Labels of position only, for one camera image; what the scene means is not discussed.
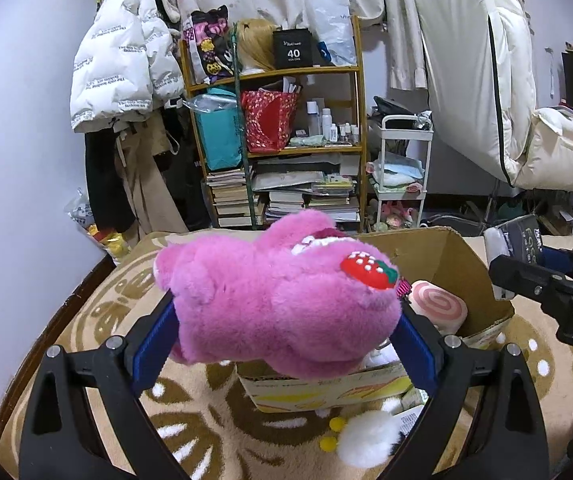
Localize teal paper bag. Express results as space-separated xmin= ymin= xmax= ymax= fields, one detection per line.
xmin=186 ymin=87 xmax=244 ymax=171

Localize row of cosmetic bottles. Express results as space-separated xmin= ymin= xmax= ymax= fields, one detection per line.
xmin=307 ymin=100 xmax=362 ymax=145

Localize thin green pole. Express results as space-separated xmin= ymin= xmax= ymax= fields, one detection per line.
xmin=231 ymin=22 xmax=262 ymax=228

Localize black coat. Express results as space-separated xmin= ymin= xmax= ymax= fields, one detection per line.
xmin=84 ymin=120 xmax=134 ymax=233

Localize white trolley cart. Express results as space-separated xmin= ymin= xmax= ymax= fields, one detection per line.
xmin=367 ymin=114 xmax=435 ymax=233

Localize blonde wig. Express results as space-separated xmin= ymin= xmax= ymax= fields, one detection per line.
xmin=236 ymin=18 xmax=280 ymax=72

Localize green tissue pack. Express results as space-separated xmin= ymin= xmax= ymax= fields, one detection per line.
xmin=401 ymin=387 xmax=430 ymax=436

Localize red gift bag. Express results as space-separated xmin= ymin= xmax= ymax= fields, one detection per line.
xmin=240 ymin=89 xmax=300 ymax=153

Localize white fluffy plush yellow feet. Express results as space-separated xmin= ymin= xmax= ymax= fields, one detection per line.
xmin=319 ymin=410 xmax=402 ymax=466

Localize pink swirl round plush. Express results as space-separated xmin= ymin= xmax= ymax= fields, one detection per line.
xmin=409 ymin=281 xmax=469 ymax=336

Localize wooden shelf rack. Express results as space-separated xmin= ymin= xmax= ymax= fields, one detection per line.
xmin=179 ymin=15 xmax=369 ymax=233

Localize folded white mattress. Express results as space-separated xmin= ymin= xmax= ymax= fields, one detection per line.
xmin=415 ymin=0 xmax=573 ymax=221

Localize black square box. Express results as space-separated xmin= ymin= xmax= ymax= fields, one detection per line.
xmin=272 ymin=28 xmax=316 ymax=69

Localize pink fluffy plush toy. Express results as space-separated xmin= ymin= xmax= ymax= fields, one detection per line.
xmin=154 ymin=209 xmax=403 ymax=380

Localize white puffer jacket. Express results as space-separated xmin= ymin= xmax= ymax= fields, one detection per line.
xmin=70 ymin=0 xmax=186 ymax=133

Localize beige coat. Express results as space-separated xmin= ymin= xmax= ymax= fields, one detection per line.
xmin=114 ymin=110 xmax=190 ymax=233

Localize black pink printed bag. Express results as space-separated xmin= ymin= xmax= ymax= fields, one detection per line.
xmin=183 ymin=5 xmax=237 ymax=86

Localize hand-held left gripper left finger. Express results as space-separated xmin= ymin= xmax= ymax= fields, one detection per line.
xmin=19 ymin=290 xmax=187 ymax=480

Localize clear plastic bag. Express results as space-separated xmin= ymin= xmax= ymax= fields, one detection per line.
xmin=309 ymin=0 xmax=357 ymax=67

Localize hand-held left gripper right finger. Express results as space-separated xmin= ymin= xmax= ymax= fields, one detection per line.
xmin=377 ymin=310 xmax=550 ymax=480

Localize pink plush toys pile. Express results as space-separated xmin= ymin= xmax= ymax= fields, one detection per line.
xmin=367 ymin=197 xmax=420 ymax=231

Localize plastic bag of snacks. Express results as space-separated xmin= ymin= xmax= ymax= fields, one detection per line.
xmin=64 ymin=190 xmax=132 ymax=261

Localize light blue folded cloth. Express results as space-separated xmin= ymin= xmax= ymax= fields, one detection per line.
xmin=369 ymin=160 xmax=425 ymax=188

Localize stack of books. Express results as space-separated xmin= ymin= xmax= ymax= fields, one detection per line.
xmin=205 ymin=155 xmax=362 ymax=228

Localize cardboard box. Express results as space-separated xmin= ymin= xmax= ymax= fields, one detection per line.
xmin=236 ymin=226 xmax=516 ymax=413

